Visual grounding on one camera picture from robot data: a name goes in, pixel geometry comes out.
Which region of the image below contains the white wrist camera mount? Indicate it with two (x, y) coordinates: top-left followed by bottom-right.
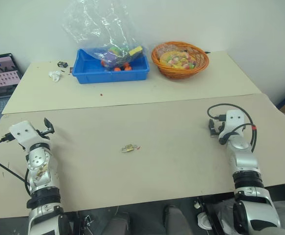
(8, 120), (51, 150)
(218, 109), (247, 142)

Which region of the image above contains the brown round toy bread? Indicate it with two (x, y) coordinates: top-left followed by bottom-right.
(156, 43), (185, 56)

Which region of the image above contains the colourful toy pizza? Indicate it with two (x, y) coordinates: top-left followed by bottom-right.
(159, 50), (198, 70)

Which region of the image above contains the clear plastic bag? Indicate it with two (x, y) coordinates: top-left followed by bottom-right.
(61, 0), (148, 72)

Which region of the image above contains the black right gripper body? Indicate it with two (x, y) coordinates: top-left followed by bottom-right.
(215, 121), (226, 138)

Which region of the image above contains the orange wicker basket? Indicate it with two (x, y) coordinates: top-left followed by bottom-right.
(151, 41), (210, 80)

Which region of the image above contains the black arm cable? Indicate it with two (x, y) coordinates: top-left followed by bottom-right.
(0, 133), (33, 196)
(207, 103), (258, 154)

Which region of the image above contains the blue plastic bin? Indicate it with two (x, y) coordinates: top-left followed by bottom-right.
(72, 48), (151, 85)

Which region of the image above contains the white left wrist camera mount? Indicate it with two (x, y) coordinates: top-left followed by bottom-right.
(8, 120), (51, 150)

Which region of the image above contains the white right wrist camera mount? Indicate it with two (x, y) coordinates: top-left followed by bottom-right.
(218, 109), (247, 142)

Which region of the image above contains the purple toy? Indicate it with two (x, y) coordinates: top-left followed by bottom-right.
(102, 50), (123, 67)

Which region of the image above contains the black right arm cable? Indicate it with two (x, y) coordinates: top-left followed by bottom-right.
(207, 103), (258, 154)

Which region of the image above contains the crumpled white tissue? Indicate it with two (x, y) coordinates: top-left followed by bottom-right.
(48, 70), (63, 82)

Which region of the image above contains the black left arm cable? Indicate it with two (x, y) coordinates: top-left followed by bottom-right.
(0, 133), (33, 196)

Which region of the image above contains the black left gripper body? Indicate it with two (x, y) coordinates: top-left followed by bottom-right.
(36, 129), (52, 141)

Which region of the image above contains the yellow toy sponge block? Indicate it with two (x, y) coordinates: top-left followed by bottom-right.
(128, 46), (144, 56)

